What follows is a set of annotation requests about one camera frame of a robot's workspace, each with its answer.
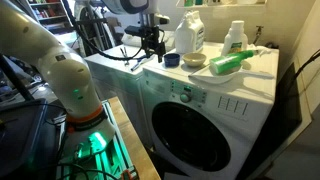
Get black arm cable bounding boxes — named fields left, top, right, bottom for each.
left=61, top=0, right=148, bottom=62

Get small white detergent bottle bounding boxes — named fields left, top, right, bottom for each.
left=221, top=20, right=248, bottom=56

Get blue cup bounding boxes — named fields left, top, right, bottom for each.
left=164, top=53, right=180, bottom=67

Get bookshelf with books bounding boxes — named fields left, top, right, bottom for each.
left=25, top=0, right=73, bottom=34

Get black monitor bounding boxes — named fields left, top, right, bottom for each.
left=0, top=99, right=47, bottom=178

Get green spray bottle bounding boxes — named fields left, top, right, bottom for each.
left=210, top=50, right=257, bottom=74

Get metal tongs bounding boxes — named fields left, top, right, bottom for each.
left=120, top=47, right=129, bottom=66

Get white dustpan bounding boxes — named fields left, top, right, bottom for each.
left=189, top=65, right=274, bottom=84

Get wall shelf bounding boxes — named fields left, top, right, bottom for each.
left=176, top=0, right=268, bottom=9

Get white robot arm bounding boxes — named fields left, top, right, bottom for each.
left=0, top=0, right=116, bottom=153

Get white front-load washing machine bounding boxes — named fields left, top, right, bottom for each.
left=142, top=48, right=279, bottom=180

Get large white detergent jug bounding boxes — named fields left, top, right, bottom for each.
left=175, top=10, right=205, bottom=54

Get blue handled brush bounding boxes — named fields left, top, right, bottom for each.
left=130, top=55, right=153, bottom=72

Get wooden workbench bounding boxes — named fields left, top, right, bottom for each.
left=108, top=97, right=161, bottom=180

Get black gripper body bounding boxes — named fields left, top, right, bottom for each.
left=125, top=26, right=165, bottom=50

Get green lit metal base rail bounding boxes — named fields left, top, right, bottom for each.
left=56, top=100, right=139, bottom=180

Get beige bowl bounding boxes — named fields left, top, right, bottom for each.
left=182, top=53, right=206, bottom=67

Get wall water faucet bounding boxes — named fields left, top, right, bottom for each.
left=253, top=26, right=264, bottom=45

